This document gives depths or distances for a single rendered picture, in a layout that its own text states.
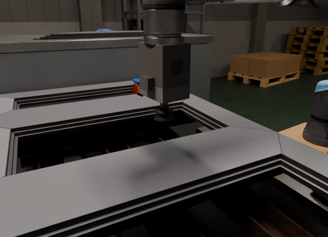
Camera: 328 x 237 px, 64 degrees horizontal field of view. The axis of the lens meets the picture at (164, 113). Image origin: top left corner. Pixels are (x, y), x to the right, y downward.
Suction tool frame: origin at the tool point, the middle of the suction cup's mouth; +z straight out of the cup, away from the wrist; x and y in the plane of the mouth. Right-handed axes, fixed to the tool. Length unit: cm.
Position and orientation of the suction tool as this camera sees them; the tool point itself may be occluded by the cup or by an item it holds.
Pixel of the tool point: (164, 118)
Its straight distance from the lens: 53.7
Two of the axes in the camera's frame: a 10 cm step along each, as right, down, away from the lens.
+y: 5.7, 2.8, -7.7
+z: 0.0, 9.4, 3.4
